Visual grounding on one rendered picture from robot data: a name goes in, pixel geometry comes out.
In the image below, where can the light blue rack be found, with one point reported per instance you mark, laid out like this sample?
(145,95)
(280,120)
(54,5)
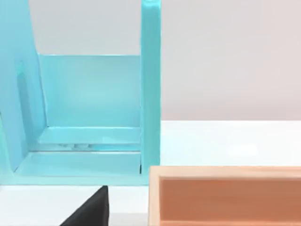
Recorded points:
(91,94)

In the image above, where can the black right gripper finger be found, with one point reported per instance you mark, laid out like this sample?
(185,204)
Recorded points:
(94,209)

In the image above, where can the shallow salmon-coloured box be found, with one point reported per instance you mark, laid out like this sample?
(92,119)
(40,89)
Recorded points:
(225,195)

